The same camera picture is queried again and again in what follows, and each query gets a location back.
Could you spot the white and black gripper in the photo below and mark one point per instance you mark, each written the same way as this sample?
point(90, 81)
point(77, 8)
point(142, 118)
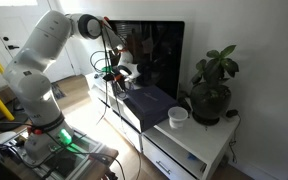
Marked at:
point(133, 73)

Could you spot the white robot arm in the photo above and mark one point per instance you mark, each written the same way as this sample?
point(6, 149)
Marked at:
point(25, 74)

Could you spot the dark purple gift box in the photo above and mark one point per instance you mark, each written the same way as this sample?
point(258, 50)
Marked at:
point(150, 105)

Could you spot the black flat screen TV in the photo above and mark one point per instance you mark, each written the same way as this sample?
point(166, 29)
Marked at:
point(157, 44)

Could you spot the white plastic cup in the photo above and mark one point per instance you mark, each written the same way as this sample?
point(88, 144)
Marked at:
point(177, 117)

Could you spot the green potted plant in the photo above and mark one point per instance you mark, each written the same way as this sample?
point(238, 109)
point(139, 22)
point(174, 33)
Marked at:
point(209, 96)

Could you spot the white TV cabinet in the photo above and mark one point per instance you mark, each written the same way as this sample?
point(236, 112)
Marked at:
point(192, 152)

